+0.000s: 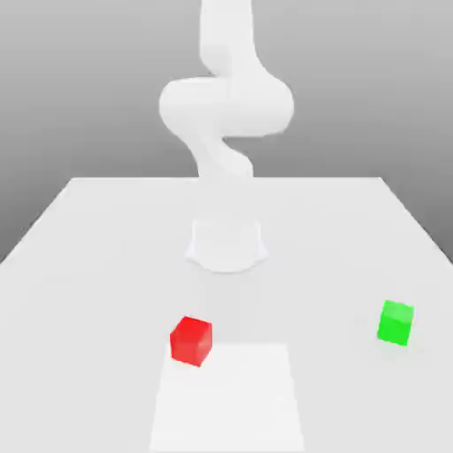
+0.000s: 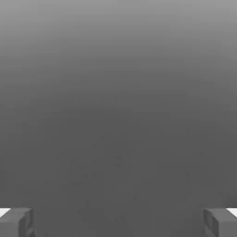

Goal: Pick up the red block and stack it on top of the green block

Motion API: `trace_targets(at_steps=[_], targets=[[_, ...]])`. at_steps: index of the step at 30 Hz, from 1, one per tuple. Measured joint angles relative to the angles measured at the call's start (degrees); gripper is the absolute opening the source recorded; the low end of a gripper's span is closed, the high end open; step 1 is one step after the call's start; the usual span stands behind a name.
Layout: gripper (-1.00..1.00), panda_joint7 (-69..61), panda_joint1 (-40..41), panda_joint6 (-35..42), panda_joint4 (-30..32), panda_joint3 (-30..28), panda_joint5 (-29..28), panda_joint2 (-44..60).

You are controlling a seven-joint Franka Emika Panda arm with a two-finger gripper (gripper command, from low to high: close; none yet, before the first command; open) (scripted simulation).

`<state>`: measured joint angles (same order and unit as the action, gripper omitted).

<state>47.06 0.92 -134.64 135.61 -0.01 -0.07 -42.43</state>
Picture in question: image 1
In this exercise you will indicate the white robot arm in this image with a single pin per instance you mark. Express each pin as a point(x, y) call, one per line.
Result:
point(226, 106)

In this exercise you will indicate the small red cube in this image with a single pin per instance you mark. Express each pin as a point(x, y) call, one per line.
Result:
point(190, 342)

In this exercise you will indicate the small green cube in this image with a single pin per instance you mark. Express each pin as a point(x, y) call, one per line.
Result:
point(395, 323)

